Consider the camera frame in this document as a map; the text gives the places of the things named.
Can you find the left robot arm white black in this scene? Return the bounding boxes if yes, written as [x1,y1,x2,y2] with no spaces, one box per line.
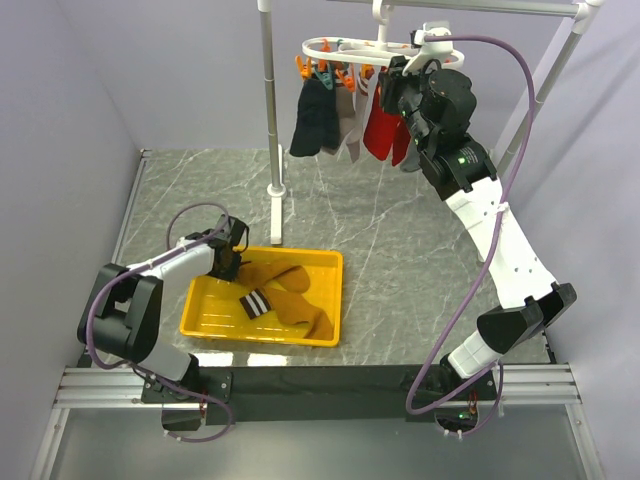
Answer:
[77,214,249,402]

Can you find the dark navy hanging sock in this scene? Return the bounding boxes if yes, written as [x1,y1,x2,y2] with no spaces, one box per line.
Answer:
[289,78,341,157]

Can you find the aluminium rail frame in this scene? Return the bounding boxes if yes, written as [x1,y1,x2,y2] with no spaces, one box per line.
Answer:
[34,148,601,479]

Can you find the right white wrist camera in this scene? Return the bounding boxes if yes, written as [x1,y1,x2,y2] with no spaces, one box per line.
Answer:
[402,21,453,76]

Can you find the top silver rack bar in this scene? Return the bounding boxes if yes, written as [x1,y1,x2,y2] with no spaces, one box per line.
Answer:
[390,0,589,18]

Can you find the grey hanging sock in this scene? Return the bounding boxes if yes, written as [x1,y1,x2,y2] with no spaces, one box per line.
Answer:
[399,149,421,173]

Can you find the beige hanging sock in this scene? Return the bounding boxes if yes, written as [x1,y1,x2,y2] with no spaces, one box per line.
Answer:
[321,86,367,163]

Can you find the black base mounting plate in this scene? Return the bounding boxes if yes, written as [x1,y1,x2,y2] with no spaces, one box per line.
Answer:
[141,365,497,422]

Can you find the left silver rack pole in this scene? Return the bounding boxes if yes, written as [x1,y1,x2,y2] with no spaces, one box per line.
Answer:
[256,0,287,246]

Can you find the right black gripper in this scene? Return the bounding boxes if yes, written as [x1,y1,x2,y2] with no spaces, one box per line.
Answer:
[377,55,438,155]

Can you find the white round clip hanger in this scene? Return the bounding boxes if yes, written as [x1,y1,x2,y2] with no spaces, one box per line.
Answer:
[302,1,465,70]

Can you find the yellow plastic tray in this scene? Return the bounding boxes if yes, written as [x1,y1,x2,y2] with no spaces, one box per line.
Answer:
[180,247,344,348]

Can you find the orange striped hanging sock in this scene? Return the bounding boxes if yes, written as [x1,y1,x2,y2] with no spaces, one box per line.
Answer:
[356,64,375,99]

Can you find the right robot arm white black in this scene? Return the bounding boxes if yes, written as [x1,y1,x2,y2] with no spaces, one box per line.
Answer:
[379,56,577,399]

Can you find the red hanging sock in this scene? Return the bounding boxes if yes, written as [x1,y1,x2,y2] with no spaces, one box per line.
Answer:
[363,87,411,166]

